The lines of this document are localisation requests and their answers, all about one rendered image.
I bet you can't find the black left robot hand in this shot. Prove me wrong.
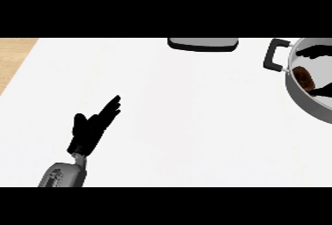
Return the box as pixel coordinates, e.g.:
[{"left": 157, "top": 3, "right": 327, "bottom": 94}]
[{"left": 67, "top": 94, "right": 123, "bottom": 157}]

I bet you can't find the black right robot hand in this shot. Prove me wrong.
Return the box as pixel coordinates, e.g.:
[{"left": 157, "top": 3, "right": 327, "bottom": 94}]
[{"left": 296, "top": 44, "right": 332, "bottom": 98}]

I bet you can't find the brown sweet potato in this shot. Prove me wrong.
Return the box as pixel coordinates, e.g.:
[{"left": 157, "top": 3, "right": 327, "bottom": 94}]
[{"left": 293, "top": 66, "right": 316, "bottom": 92}]

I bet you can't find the grey and black appliance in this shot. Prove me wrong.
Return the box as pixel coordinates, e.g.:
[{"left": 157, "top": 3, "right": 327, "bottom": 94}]
[{"left": 166, "top": 38, "right": 241, "bottom": 54}]

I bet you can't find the silver pot with black handle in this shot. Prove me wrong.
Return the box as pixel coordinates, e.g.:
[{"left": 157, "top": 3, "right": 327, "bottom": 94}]
[{"left": 263, "top": 38, "right": 332, "bottom": 125}]

